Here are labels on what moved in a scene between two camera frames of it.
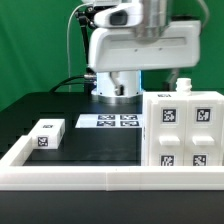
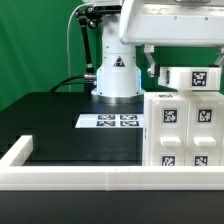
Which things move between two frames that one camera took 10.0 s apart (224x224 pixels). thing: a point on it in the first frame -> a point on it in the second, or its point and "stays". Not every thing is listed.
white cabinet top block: x=47 y=134 -> x=190 y=78
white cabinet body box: x=182 y=128 stays
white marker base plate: x=109 y=121 stays
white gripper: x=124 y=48 -> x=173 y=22
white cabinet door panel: x=204 y=132 stays
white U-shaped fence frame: x=101 y=177 stays
